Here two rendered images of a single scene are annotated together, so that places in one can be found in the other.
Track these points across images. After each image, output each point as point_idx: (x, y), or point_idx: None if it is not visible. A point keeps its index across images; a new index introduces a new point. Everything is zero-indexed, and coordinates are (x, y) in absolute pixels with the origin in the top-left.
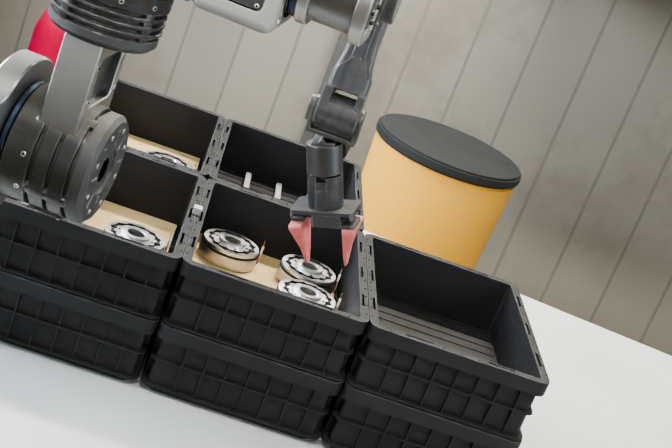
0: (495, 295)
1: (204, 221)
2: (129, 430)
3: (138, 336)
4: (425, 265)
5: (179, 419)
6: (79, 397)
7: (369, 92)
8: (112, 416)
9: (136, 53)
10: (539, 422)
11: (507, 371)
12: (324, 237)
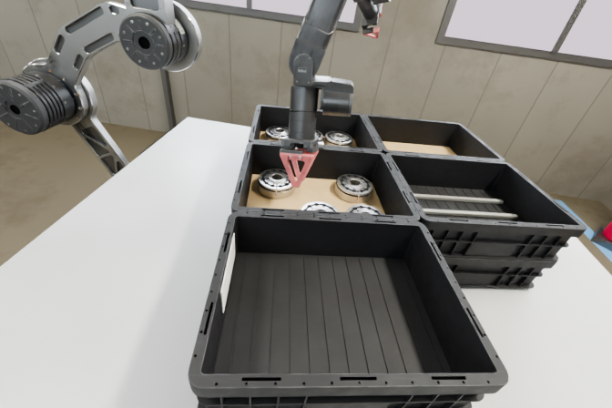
0: (480, 367)
1: (374, 177)
2: (209, 204)
3: None
4: (438, 276)
5: None
6: (229, 188)
7: (319, 40)
8: (219, 198)
9: None
10: None
11: (200, 322)
12: (402, 211)
